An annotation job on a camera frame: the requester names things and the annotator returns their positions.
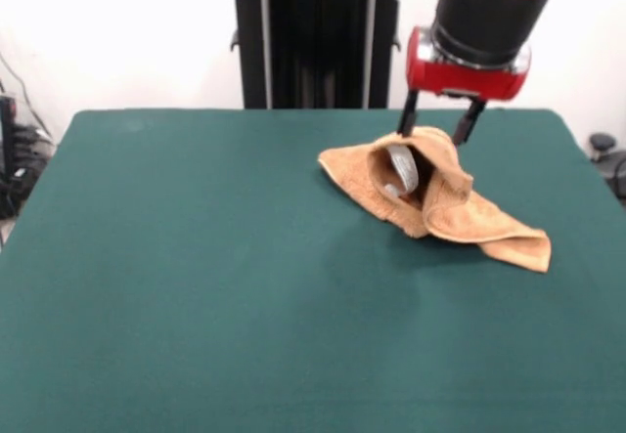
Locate black round knob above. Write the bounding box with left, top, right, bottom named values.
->
left=589, top=133, right=618, bottom=161

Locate orange terry towel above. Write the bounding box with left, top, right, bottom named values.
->
left=317, top=127, right=553, bottom=275

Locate grey wall cable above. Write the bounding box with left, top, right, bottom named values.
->
left=0, top=54, right=50, bottom=136

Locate black electronics box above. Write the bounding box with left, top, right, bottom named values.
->
left=0, top=94, right=19, bottom=219

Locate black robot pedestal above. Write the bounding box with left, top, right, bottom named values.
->
left=213, top=0, right=423, bottom=110

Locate black cable bundle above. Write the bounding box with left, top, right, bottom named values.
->
left=12, top=125, right=56, bottom=180

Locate dark green table cloth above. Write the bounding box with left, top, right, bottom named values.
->
left=0, top=108, right=626, bottom=433

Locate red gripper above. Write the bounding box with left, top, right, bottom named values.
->
left=396, top=25, right=533, bottom=147

